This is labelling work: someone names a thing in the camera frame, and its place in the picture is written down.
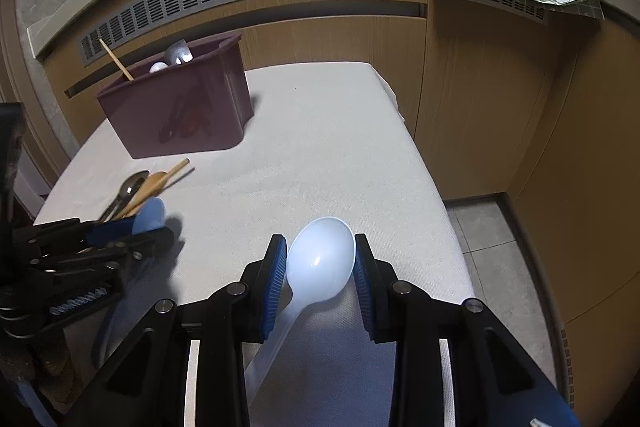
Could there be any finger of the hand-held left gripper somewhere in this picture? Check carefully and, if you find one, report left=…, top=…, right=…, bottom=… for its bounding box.
left=12, top=218, right=136, bottom=253
left=30, top=227, right=176, bottom=279

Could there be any wooden base cabinet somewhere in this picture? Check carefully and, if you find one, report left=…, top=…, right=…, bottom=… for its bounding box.
left=0, top=0, right=640, bottom=408

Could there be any wooden spoon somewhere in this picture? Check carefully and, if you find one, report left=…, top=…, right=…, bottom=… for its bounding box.
left=117, top=171, right=168, bottom=219

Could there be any steel spoon with smiley handle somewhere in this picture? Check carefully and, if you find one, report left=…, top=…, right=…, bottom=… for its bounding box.
left=165, top=41, right=194, bottom=66

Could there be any white tablecloth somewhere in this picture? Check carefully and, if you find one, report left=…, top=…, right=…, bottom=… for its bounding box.
left=32, top=61, right=476, bottom=427

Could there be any blue plastic spoon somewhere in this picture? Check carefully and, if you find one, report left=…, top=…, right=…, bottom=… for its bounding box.
left=91, top=197, right=167, bottom=370

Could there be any white plastic spoon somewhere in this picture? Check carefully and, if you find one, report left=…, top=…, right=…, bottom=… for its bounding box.
left=244, top=217, right=357, bottom=403

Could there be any short grey vent grille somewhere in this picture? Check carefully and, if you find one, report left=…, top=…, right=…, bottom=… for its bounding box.
left=447, top=0, right=549, bottom=25

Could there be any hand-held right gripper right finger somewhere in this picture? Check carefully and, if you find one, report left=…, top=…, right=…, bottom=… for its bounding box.
left=352, top=233, right=583, bottom=427

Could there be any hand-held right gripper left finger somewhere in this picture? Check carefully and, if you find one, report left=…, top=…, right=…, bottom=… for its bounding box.
left=65, top=234, right=289, bottom=427

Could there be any black-handled steel spoon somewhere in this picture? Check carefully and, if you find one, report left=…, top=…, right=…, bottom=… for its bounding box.
left=100, top=170, right=151, bottom=223

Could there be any purple plastic utensil box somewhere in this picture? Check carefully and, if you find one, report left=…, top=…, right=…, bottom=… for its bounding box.
left=95, top=32, right=254, bottom=160

